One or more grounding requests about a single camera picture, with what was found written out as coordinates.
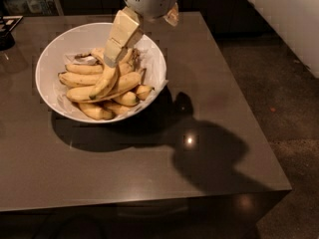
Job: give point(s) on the bottom middle yellow banana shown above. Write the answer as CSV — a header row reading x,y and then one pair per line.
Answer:
x,y
115,107

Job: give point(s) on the shelf with bottles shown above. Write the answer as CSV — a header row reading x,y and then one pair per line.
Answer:
x,y
31,7

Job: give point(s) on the curved yellow banana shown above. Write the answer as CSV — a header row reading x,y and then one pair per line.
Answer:
x,y
108,78

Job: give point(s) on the white paper bowl liner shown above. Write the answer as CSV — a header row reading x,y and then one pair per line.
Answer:
x,y
133,65

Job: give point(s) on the upper back yellow banana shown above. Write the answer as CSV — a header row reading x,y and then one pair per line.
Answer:
x,y
127,56

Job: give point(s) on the black object at left edge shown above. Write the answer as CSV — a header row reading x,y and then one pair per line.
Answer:
x,y
7,25

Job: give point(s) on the white bowl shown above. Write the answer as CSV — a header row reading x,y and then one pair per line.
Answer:
x,y
80,40

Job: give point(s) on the bottom front yellow banana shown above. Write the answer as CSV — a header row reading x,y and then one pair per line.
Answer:
x,y
95,112

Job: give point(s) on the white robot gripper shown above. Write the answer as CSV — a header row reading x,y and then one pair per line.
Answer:
x,y
154,0

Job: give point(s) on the lower right yellow banana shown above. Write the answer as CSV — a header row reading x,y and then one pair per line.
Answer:
x,y
128,99

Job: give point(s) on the small right yellow banana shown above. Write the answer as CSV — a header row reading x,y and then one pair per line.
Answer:
x,y
143,91

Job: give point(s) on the upper left yellow banana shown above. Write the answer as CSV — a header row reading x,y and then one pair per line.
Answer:
x,y
84,69

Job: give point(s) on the long middle yellow banana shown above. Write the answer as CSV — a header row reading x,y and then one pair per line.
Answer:
x,y
123,84

